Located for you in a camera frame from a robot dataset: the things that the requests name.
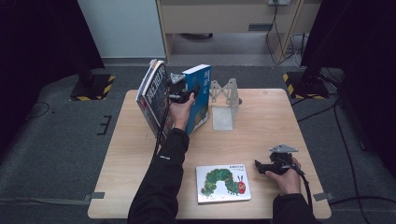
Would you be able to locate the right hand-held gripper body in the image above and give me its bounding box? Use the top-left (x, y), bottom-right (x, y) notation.
top-left (264, 143), bottom-right (299, 175)

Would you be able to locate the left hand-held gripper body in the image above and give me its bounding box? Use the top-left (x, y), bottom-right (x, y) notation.
top-left (168, 73), bottom-right (194, 105)

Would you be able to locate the blue book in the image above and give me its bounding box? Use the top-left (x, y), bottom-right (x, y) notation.
top-left (181, 63), bottom-right (213, 135)

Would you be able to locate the dark illustrated magazine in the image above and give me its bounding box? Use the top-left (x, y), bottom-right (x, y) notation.
top-left (135, 59), bottom-right (173, 139)

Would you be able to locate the metal extendable bookend rack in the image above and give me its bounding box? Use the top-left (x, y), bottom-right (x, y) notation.
top-left (208, 77), bottom-right (242, 132)

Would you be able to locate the person's right hand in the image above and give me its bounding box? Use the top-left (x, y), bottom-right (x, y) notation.
top-left (264, 157), bottom-right (303, 195)

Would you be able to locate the person's left hand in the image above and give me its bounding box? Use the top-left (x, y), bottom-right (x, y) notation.
top-left (169, 92), bottom-right (196, 131)

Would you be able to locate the white caterpillar picture book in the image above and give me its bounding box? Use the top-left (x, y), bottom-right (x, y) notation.
top-left (195, 163), bottom-right (252, 204)

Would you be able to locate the gray tape piece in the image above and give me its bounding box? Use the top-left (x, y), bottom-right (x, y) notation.
top-left (312, 191), bottom-right (335, 203)
top-left (83, 191), bottom-right (106, 202)

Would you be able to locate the black floor tape mark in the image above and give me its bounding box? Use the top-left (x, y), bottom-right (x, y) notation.
top-left (96, 115), bottom-right (112, 136)

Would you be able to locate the black stand with striped base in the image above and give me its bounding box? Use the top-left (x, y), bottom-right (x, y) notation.
top-left (282, 0), bottom-right (356, 101)
top-left (69, 59), bottom-right (116, 102)

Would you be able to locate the white partition panel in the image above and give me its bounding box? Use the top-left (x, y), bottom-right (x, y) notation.
top-left (77, 0), bottom-right (166, 60)

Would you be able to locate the black curtain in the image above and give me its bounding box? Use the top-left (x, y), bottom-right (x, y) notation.
top-left (0, 0), bottom-right (106, 157)
top-left (300, 0), bottom-right (396, 175)

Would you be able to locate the gray floor tape strip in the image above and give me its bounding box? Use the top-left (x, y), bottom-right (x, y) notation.
top-left (0, 197), bottom-right (92, 206)

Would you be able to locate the right hand-held gripper black cable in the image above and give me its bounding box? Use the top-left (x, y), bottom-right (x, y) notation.
top-left (289, 163), bottom-right (314, 210)

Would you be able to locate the hand-held gripper black cable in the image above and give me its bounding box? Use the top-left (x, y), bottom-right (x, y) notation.
top-left (289, 163), bottom-right (314, 210)
top-left (152, 94), bottom-right (173, 160)

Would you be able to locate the left hand-held gripper black cable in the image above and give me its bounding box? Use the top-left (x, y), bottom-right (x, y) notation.
top-left (152, 94), bottom-right (173, 160)

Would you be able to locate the long black floor cable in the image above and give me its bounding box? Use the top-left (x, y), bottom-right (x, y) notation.
top-left (328, 99), bottom-right (396, 207)

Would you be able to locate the black power cable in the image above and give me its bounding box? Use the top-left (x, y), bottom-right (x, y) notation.
top-left (265, 3), bottom-right (302, 67)

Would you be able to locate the black floor cable loop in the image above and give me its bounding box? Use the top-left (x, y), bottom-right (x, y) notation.
top-left (25, 101), bottom-right (50, 121)

